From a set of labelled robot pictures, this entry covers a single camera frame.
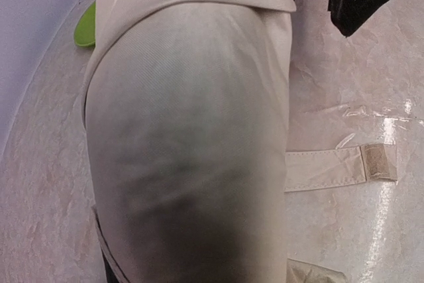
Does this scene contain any beige folding umbrella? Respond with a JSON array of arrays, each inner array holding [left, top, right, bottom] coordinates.
[[82, 0, 396, 282]]

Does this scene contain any green flat plate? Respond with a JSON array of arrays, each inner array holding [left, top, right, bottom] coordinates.
[[74, 2, 96, 48]]

